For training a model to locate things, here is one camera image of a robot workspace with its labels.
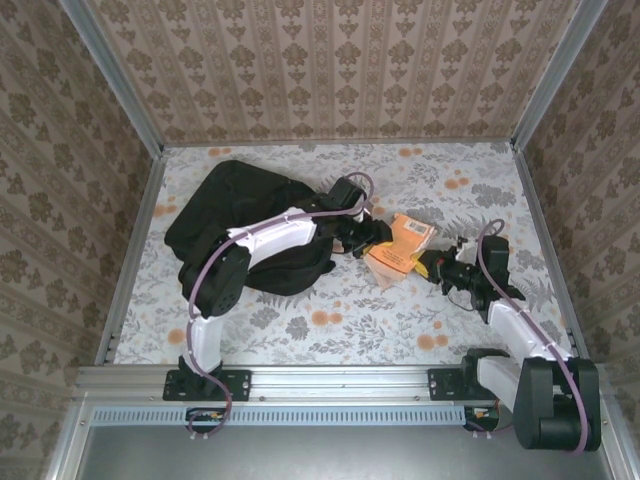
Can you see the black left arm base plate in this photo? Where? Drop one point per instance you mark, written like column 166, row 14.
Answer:
column 240, row 382

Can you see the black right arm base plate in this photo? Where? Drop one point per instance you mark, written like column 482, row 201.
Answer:
column 442, row 385

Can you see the aluminium corner post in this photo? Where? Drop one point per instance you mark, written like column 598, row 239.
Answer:
column 118, row 80
column 556, row 75

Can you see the aluminium front rail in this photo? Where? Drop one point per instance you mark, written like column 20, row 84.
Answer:
column 340, row 382

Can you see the thin aluminium back rail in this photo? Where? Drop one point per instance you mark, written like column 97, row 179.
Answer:
column 340, row 143

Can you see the black backpack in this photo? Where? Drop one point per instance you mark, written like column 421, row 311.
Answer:
column 240, row 215

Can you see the orange book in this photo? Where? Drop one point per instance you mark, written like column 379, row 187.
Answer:
column 395, row 255

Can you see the floral tablecloth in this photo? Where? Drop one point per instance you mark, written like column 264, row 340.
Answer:
column 350, row 325

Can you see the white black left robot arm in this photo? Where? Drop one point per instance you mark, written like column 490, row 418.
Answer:
column 275, row 235

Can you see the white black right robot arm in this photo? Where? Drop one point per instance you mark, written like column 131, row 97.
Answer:
column 520, row 330

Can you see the aluminium side rail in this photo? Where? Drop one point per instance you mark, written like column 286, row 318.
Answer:
column 134, row 250
column 540, row 225

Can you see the grey metal panel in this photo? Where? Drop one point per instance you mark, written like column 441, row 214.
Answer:
column 350, row 455

